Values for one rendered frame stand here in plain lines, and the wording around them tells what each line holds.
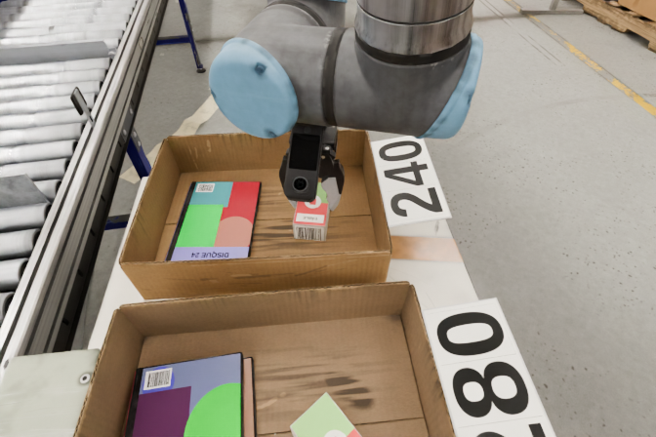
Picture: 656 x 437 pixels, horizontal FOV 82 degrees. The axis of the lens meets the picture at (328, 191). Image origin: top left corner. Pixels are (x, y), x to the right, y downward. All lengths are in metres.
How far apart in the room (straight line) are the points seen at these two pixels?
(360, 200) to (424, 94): 0.43
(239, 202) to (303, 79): 0.42
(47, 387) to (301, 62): 0.54
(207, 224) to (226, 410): 0.31
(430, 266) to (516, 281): 1.01
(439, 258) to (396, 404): 0.24
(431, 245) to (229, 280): 0.34
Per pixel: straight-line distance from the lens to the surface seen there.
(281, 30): 0.37
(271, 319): 0.58
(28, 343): 0.76
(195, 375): 0.56
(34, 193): 0.92
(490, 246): 1.72
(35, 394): 0.68
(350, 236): 0.67
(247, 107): 0.36
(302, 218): 0.64
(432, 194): 0.61
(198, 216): 0.72
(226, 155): 0.78
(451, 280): 0.66
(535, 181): 2.07
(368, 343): 0.58
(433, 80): 0.31
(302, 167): 0.54
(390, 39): 0.29
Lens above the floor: 1.30
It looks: 47 degrees down
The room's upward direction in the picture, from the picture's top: straight up
